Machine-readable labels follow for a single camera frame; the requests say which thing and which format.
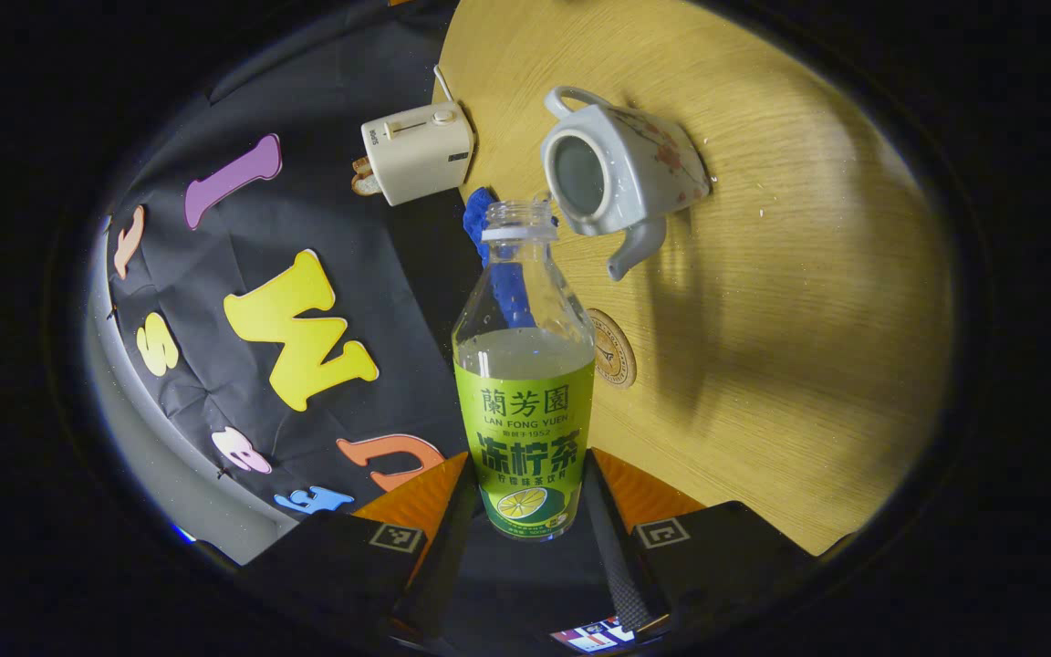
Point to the white floral teacup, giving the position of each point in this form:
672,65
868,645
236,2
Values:
644,164

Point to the white toaster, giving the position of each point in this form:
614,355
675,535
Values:
416,151

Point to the colourful display screen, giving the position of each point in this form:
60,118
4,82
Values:
594,636

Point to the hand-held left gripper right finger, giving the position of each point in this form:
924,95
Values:
617,566

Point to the black backdrop cloth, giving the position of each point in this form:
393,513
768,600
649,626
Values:
334,219

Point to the green label water bottle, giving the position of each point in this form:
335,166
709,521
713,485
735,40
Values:
525,429

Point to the blue towel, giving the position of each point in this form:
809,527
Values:
475,219

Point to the round wooden coaster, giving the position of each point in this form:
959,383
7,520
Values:
615,351

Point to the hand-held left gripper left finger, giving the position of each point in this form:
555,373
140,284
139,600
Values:
448,566

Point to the bread slice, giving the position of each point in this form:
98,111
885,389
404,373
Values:
366,178

